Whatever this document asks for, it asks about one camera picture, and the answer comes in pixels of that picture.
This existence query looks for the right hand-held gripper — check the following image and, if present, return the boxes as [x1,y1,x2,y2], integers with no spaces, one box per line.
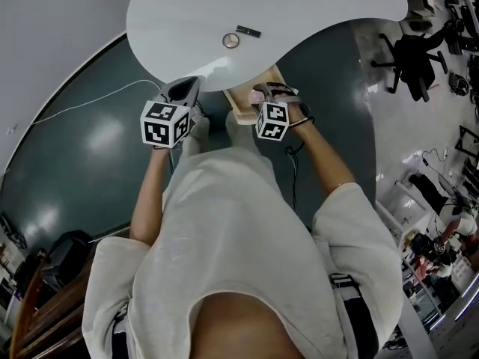
[252,82,311,142]

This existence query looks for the brown wooden furniture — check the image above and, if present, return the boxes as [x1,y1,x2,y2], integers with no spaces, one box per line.
[9,243,97,359]

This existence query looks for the person's white trousers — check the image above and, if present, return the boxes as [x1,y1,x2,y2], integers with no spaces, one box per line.
[181,109,263,166]

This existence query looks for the person's white shirt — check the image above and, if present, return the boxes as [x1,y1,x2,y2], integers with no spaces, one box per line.
[82,146,405,359]

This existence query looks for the person's left forearm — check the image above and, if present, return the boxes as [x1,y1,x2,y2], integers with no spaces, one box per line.
[129,146,174,247]

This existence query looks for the white floor cable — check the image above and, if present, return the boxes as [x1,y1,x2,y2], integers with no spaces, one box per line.
[29,79,161,126]

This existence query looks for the person's chest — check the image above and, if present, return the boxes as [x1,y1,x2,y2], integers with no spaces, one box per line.
[192,289,300,359]

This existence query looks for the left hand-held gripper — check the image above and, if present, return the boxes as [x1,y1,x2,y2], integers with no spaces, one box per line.
[140,75,205,150]

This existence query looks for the black office chair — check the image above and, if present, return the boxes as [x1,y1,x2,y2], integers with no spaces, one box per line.
[370,23,456,102]

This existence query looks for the black wristband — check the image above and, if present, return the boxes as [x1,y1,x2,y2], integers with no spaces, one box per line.
[290,114,316,129]

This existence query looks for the person's right forearm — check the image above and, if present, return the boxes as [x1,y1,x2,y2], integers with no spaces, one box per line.
[287,120,357,198]

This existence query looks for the black padded chair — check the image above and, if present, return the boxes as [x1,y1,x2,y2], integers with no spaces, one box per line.
[39,229,99,289]

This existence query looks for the wooden drawer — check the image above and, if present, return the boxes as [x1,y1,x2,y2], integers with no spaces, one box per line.
[222,64,296,127]

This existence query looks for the black floor cable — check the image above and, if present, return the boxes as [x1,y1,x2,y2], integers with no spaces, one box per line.
[284,143,306,207]

